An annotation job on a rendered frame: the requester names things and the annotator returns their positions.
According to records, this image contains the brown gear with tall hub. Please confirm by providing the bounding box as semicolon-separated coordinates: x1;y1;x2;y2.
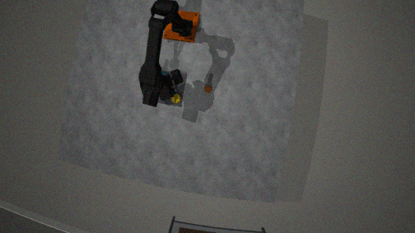
204;86;212;93

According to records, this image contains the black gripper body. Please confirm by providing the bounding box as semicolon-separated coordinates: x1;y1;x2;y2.
141;69;183;94

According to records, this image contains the yellow gear with black stripe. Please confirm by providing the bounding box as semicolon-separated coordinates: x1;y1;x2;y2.
171;93;181;104

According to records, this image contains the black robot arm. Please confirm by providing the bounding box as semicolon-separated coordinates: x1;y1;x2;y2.
138;0;193;107

